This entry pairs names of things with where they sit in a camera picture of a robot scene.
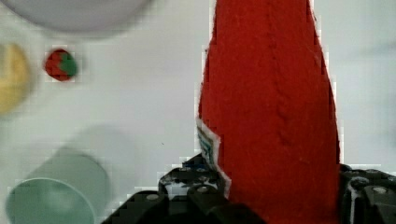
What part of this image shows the grey round plate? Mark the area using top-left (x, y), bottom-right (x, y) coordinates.
top-left (1, 0), bottom-right (149, 33)

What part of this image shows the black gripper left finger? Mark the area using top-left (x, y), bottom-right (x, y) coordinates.
top-left (158, 154), bottom-right (224, 200)

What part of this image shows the felt peeled banana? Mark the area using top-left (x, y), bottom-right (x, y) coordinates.
top-left (0, 43), bottom-right (31, 115)

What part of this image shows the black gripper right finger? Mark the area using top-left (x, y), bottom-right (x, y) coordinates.
top-left (339, 164), bottom-right (396, 224)

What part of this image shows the small felt strawberry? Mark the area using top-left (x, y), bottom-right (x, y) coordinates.
top-left (44, 49), bottom-right (78, 81)

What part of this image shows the red felt ketchup bottle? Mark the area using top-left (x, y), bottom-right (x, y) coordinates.
top-left (197, 0), bottom-right (340, 224)

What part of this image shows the light green mug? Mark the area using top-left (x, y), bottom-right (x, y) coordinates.
top-left (5, 148), bottom-right (110, 224)

